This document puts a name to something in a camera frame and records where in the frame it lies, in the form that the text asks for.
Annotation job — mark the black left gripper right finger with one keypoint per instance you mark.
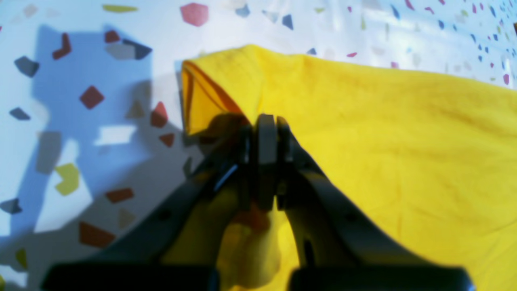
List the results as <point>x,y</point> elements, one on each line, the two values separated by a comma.
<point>339,248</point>

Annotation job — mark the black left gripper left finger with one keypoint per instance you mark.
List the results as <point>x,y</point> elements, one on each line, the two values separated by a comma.
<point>174,248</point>

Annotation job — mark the yellow T-shirt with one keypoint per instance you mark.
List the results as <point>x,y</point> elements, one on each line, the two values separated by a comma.
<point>430,158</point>

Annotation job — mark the terrazzo pattern table cloth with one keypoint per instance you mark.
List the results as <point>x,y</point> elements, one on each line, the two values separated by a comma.
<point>93,134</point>

